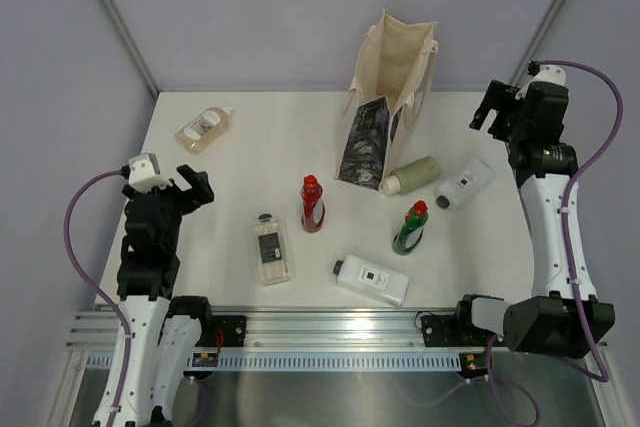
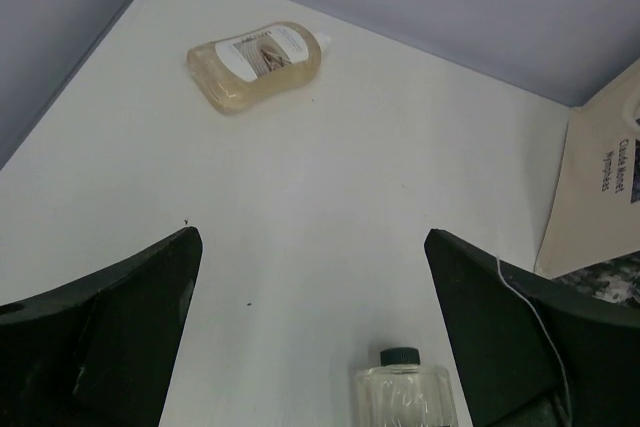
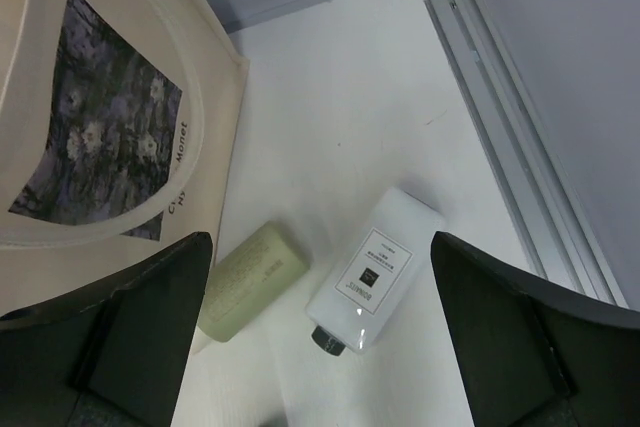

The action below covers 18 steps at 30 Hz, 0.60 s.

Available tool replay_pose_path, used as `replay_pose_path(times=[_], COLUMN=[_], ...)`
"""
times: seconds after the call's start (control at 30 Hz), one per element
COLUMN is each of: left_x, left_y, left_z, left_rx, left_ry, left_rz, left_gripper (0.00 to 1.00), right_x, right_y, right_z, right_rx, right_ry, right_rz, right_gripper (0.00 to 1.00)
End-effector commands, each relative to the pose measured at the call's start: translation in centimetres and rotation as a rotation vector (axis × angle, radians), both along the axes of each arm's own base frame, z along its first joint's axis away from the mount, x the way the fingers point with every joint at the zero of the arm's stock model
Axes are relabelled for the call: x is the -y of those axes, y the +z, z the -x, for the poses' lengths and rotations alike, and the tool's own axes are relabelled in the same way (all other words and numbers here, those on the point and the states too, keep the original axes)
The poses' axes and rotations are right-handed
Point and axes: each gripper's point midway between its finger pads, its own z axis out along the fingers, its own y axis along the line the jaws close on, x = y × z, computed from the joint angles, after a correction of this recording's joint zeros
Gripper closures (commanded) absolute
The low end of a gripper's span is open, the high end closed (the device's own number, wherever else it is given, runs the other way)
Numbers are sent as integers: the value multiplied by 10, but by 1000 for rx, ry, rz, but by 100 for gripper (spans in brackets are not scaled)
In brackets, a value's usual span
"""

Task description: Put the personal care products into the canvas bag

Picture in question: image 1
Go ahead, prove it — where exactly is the amber clear soap bottle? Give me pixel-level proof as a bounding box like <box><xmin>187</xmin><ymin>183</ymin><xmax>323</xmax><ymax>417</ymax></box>
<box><xmin>175</xmin><ymin>106</ymin><xmax>234</xmax><ymax>154</ymax></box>

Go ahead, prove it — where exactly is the small white bottle black cap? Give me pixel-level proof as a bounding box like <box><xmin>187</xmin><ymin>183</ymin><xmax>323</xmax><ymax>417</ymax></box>
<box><xmin>435</xmin><ymin>158</ymin><xmax>496</xmax><ymax>211</ymax></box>

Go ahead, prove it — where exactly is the clear rectangular bottle black label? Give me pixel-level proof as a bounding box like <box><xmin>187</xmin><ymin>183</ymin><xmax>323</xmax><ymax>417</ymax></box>
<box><xmin>252</xmin><ymin>213</ymin><xmax>293</xmax><ymax>286</ymax></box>

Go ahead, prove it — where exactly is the sage green bottle cream cap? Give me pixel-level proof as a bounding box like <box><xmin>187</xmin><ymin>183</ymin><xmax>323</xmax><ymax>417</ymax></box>
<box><xmin>379</xmin><ymin>156</ymin><xmax>441</xmax><ymax>196</ymax></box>

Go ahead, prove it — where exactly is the red squeeze bottle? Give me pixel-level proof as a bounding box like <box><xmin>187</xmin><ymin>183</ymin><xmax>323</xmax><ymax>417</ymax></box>
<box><xmin>301</xmin><ymin>175</ymin><xmax>326</xmax><ymax>233</ymax></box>

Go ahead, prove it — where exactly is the green bottle red cap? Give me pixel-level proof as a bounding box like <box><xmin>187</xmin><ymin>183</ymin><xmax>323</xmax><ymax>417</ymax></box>
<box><xmin>392</xmin><ymin>200</ymin><xmax>429</xmax><ymax>255</ymax></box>

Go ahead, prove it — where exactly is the large white bottle black cap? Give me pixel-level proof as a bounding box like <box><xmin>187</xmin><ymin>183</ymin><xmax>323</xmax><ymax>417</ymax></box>
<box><xmin>333</xmin><ymin>255</ymin><xmax>411</xmax><ymax>307</ymax></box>

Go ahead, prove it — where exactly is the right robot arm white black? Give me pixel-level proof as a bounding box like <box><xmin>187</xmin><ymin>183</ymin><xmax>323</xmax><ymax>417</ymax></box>
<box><xmin>452</xmin><ymin>80</ymin><xmax>615</xmax><ymax>359</ymax></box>

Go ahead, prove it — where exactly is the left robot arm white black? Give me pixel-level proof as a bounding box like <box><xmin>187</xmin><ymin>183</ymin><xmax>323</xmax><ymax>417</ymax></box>
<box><xmin>93</xmin><ymin>154</ymin><xmax>215</xmax><ymax>426</ymax></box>

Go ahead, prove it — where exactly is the cream canvas tote bag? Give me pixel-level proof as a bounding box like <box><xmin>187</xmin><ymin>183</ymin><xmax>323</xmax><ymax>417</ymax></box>
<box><xmin>335</xmin><ymin>12</ymin><xmax>439</xmax><ymax>191</ymax></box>

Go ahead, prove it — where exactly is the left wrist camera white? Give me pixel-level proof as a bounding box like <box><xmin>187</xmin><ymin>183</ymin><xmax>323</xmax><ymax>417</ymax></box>
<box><xmin>128</xmin><ymin>153</ymin><xmax>171</xmax><ymax>194</ymax></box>

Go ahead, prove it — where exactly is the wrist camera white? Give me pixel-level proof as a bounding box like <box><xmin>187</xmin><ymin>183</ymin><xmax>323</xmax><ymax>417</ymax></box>
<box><xmin>128</xmin><ymin>153</ymin><xmax>171</xmax><ymax>194</ymax></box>
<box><xmin>515</xmin><ymin>61</ymin><xmax>566</xmax><ymax>100</ymax></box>

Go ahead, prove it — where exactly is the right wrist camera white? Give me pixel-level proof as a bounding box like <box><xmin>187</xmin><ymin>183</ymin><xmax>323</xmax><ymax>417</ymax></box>
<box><xmin>515</xmin><ymin>61</ymin><xmax>566</xmax><ymax>100</ymax></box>

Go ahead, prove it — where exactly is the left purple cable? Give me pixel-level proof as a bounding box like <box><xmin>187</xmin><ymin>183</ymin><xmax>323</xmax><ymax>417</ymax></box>
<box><xmin>63</xmin><ymin>166</ymin><xmax>136</xmax><ymax>427</ymax></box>

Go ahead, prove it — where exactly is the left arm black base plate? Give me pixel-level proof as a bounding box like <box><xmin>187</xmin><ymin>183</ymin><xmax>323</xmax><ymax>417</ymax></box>
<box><xmin>195</xmin><ymin>315</ymin><xmax>247</xmax><ymax>348</ymax></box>

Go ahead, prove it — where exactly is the aluminium mounting rail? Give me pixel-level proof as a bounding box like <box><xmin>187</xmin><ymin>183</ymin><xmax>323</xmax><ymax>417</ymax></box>
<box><xmin>65</xmin><ymin>309</ymin><xmax>484</xmax><ymax>351</ymax></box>

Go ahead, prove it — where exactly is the white slotted cable duct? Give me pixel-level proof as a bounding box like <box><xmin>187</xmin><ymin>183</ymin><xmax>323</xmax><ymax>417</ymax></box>
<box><xmin>87</xmin><ymin>352</ymin><xmax>464</xmax><ymax>373</ymax></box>

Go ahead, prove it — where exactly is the right aluminium frame post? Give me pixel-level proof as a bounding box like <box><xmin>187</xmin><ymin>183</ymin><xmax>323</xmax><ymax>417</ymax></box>
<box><xmin>509</xmin><ymin>0</ymin><xmax>568</xmax><ymax>85</ymax></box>

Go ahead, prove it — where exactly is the aluminium frame post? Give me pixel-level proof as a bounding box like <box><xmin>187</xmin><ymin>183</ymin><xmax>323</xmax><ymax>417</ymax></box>
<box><xmin>96</xmin><ymin>0</ymin><xmax>161</xmax><ymax>100</ymax></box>
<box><xmin>509</xmin><ymin>0</ymin><xmax>568</xmax><ymax>85</ymax></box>

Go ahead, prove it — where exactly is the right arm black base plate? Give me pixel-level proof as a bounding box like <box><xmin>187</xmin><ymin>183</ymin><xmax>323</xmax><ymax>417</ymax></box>
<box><xmin>414</xmin><ymin>311</ymin><xmax>506</xmax><ymax>348</ymax></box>

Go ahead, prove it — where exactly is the left aluminium frame post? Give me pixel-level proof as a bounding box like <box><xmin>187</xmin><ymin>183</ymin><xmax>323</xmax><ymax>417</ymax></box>
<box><xmin>96</xmin><ymin>0</ymin><xmax>161</xmax><ymax>100</ymax></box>

